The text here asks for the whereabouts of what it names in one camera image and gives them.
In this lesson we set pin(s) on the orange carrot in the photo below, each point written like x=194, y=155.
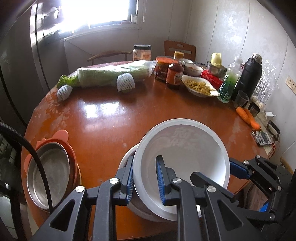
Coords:
x=253, y=122
x=241, y=112

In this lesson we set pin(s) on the small electronic gadget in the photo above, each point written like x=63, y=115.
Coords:
x=268, y=137

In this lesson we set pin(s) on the small dark metal cup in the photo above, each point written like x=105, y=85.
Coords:
x=253, y=109

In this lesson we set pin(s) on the foam-netted fruit right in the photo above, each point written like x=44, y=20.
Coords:
x=125, y=82

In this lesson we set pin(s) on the foam-netted fruit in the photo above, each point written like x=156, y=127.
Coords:
x=64, y=92
x=125, y=82

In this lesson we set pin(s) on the red tissue box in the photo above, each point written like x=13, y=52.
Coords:
x=214, y=81

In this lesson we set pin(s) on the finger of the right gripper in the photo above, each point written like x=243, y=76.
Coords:
x=238, y=169
x=201, y=181

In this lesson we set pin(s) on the window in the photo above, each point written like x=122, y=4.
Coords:
x=78, y=14

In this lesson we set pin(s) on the small steel bowl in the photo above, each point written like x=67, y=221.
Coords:
x=215, y=71

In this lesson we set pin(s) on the black-lid plastic jar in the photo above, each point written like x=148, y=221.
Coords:
x=142, y=52

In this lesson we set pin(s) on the steel plate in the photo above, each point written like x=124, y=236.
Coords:
x=56, y=164

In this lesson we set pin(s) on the dark refrigerator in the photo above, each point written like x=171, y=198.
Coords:
x=32, y=57

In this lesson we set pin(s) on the red chili sauce jar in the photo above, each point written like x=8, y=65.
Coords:
x=161, y=67

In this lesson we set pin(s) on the brown sauce bottle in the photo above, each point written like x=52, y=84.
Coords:
x=175, y=71

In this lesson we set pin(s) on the red noodle cup with characters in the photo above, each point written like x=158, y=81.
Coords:
x=129, y=153

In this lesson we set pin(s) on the red noodle cup with barcode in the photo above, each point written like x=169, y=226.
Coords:
x=186, y=146

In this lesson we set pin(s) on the white dish with food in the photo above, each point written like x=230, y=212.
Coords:
x=199, y=86

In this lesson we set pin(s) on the curved wooden chair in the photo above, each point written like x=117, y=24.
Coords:
x=108, y=54

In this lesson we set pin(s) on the foam-netted fruit left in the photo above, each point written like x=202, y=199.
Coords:
x=64, y=92

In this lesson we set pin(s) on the green drink bottle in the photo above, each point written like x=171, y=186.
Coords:
x=233, y=74

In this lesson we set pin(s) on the white ceramic bowl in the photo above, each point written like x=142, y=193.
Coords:
x=193, y=70

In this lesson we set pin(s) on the wall power socket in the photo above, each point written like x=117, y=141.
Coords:
x=291, y=84

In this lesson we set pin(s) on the yellow cup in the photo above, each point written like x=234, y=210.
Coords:
x=216, y=59

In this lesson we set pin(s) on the orange plastic plate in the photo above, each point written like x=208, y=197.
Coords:
x=61, y=137

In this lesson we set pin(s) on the wrapped napa cabbage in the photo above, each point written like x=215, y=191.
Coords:
x=107, y=75

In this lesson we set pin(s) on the green lettuce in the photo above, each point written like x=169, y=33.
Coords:
x=72, y=81

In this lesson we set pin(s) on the black thermos flask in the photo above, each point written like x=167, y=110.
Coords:
x=250, y=76

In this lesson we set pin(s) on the deep steel bowl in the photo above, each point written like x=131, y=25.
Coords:
x=138, y=208

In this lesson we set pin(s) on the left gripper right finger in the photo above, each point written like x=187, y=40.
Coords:
x=174, y=191

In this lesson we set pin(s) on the small drinking glass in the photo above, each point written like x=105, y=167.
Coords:
x=241, y=99

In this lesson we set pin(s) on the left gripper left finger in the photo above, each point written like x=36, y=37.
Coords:
x=117, y=191

